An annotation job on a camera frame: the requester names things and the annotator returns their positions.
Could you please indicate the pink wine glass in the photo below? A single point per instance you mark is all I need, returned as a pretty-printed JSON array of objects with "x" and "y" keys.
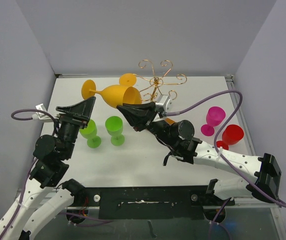
[{"x": 214, "y": 118}]

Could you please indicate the left green wine glass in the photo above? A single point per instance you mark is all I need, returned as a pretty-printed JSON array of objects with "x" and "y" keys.
[{"x": 90, "y": 134}]

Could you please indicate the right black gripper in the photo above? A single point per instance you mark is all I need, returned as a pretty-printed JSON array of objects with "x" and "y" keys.
[{"x": 139, "y": 115}]

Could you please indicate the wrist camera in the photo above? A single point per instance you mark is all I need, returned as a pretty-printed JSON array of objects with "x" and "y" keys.
[
  {"x": 163, "y": 104},
  {"x": 42, "y": 113}
]

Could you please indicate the right green wine glass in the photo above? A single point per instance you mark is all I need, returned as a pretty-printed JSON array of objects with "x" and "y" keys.
[{"x": 114, "y": 127}]

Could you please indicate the orange wine glass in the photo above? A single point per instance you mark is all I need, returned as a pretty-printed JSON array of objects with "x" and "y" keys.
[
  {"x": 128, "y": 79},
  {"x": 113, "y": 95}
]

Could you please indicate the gold wire glass rack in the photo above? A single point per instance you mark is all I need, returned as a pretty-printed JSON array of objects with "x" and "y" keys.
[{"x": 150, "y": 93}]

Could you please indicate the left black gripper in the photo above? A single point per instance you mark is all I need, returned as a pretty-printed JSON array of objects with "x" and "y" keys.
[{"x": 84, "y": 109}]

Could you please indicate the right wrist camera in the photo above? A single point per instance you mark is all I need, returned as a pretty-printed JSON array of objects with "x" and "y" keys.
[{"x": 163, "y": 104}]

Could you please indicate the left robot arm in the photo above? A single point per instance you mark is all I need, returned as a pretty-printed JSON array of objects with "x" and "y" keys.
[{"x": 27, "y": 216}]

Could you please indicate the green wine glass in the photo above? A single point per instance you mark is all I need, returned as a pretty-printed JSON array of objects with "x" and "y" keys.
[
  {"x": 114, "y": 127},
  {"x": 90, "y": 134}
]

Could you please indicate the aluminium frame rail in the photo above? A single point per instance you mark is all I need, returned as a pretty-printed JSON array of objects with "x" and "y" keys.
[{"x": 240, "y": 112}]

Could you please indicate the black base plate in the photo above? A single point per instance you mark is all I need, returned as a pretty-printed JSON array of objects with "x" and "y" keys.
[{"x": 148, "y": 203}]

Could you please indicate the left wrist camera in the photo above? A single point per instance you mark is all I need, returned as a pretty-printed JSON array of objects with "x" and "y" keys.
[{"x": 42, "y": 113}]

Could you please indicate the red wine glass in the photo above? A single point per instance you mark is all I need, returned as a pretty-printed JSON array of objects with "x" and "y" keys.
[{"x": 231, "y": 136}]

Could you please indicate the wooden rack base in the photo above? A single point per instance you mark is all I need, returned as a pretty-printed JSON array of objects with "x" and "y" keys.
[{"x": 169, "y": 121}]

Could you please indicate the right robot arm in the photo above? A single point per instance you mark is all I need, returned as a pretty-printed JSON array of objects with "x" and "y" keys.
[{"x": 185, "y": 147}]

